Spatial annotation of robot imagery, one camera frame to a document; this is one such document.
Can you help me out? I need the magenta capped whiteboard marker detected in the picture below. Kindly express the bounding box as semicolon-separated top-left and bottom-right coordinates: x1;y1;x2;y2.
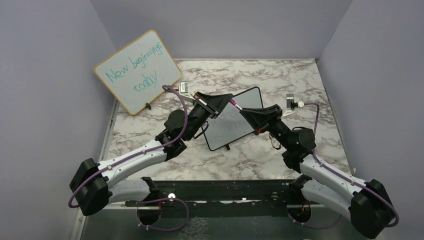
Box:
229;99;243;111

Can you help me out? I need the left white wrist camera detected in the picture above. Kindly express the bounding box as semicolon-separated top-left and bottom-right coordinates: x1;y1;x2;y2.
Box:
178;81;198;103

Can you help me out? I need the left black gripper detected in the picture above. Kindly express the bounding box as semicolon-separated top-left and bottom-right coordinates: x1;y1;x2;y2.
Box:
185;93;235;142

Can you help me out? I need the black-framed whiteboard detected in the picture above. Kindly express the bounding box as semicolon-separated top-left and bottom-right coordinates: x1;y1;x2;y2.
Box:
203;86;263;151

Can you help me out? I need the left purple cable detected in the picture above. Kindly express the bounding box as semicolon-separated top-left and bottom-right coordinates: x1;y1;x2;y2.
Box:
67;84;190;232

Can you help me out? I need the black metal base rail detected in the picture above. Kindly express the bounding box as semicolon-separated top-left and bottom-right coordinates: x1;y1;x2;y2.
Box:
91;178;359;220

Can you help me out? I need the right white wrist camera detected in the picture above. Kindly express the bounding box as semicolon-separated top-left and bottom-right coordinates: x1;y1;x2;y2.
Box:
282;93;305;117

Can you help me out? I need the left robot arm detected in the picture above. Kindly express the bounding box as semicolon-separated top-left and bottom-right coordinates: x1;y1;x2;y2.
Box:
68;92;234;216

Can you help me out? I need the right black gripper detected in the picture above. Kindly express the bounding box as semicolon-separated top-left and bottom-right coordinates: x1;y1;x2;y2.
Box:
239;103;292;150

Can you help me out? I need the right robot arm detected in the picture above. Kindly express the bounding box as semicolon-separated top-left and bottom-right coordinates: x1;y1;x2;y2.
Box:
239;104;400;239

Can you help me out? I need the wood-framed whiteboard with writing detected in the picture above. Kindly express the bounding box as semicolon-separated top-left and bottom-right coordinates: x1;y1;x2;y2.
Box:
93;30;182;115

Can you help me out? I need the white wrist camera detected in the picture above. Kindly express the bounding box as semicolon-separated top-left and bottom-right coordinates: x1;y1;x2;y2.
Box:
282;93;305;117
178;81;198;103

